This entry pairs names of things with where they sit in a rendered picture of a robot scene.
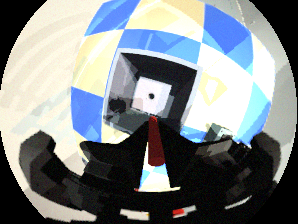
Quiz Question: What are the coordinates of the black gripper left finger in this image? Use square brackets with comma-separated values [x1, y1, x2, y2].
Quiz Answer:
[78, 121, 149, 189]

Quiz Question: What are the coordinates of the dark red peg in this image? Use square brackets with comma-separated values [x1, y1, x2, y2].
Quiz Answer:
[148, 117, 165, 167]

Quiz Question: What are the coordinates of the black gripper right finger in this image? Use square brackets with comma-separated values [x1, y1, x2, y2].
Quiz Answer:
[158, 120, 233, 188]

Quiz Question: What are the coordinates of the white square plate with hole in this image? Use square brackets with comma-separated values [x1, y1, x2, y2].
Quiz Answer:
[133, 76, 172, 117]

